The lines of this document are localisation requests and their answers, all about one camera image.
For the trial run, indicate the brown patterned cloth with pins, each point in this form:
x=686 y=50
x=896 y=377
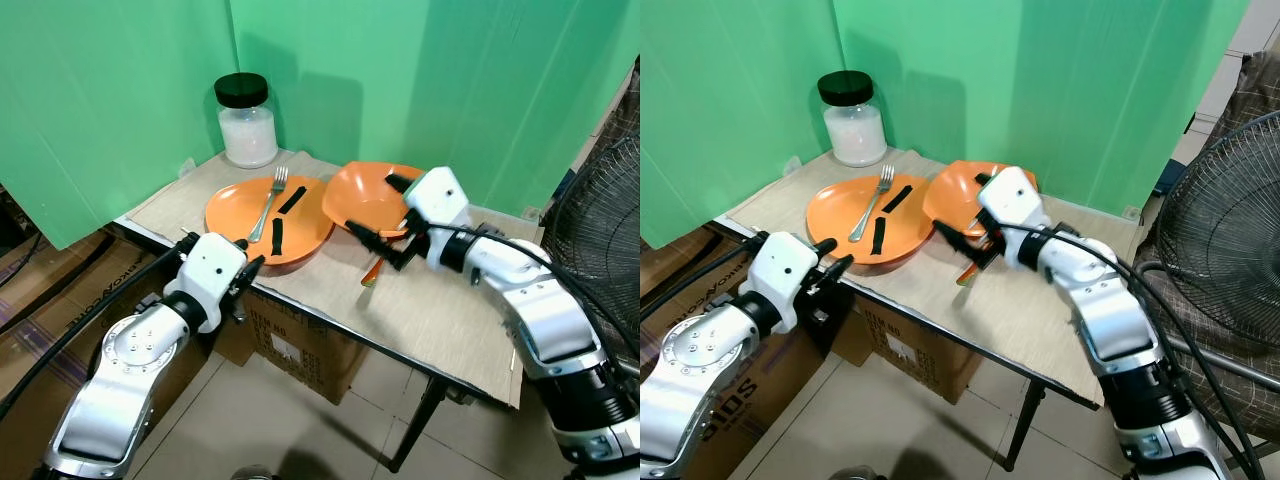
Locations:
x=1250 y=100
x=628 y=110

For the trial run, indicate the glass jar with black lid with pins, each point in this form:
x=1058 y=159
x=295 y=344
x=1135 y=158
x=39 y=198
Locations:
x=853 y=125
x=247 y=125

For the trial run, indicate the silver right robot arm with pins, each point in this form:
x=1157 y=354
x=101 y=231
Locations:
x=545 y=310
x=1110 y=310

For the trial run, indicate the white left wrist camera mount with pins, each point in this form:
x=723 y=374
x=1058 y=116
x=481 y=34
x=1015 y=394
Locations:
x=212 y=265
x=787 y=270

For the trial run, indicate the orange plastic spoon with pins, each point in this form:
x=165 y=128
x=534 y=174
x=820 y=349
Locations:
x=372 y=272
x=965 y=274

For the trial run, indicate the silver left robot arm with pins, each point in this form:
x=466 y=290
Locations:
x=130 y=360
x=700 y=370

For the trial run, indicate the printed brown cardboard box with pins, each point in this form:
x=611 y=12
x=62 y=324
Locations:
x=930 y=360
x=300 y=350

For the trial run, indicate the black standing fan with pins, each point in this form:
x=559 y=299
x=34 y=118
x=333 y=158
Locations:
x=600 y=230
x=1215 y=240

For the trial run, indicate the orange plastic bowl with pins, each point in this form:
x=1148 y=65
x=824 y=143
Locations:
x=955 y=190
x=365 y=195

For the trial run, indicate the silver metal fork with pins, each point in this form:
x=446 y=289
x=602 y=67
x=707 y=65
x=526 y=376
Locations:
x=873 y=205
x=268 y=205

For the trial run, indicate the black metal table leg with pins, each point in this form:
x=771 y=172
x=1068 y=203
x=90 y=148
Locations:
x=420 y=420
x=1027 y=435

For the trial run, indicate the short black strip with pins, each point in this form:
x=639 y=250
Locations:
x=277 y=235
x=291 y=200
x=897 y=198
x=879 y=236

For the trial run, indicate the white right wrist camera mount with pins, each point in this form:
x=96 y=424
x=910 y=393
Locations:
x=440 y=200
x=1015 y=200

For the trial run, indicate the orange plastic plate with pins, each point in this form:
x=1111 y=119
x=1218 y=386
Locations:
x=835 y=215
x=240 y=215

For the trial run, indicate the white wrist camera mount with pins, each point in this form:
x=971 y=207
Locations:
x=787 y=270
x=440 y=200
x=212 y=265
x=1015 y=200

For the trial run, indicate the green backdrop panel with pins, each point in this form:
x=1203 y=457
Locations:
x=450 y=90
x=1050 y=90
x=730 y=110
x=100 y=110

